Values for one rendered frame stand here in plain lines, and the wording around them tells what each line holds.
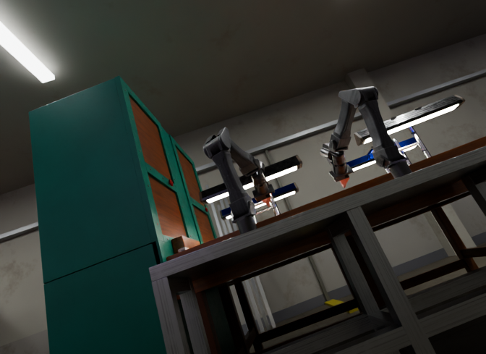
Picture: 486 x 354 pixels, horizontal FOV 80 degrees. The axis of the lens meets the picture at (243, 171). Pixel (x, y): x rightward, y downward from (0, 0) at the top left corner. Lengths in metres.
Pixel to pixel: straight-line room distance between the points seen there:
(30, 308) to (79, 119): 3.77
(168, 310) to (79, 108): 1.28
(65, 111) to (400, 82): 5.01
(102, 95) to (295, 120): 3.55
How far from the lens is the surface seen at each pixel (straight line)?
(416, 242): 4.69
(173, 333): 0.87
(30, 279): 5.26
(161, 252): 1.36
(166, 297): 0.87
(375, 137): 1.23
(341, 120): 1.36
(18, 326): 5.29
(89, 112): 1.79
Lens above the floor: 0.54
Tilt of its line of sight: 20 degrees up
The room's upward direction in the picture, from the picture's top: 21 degrees counter-clockwise
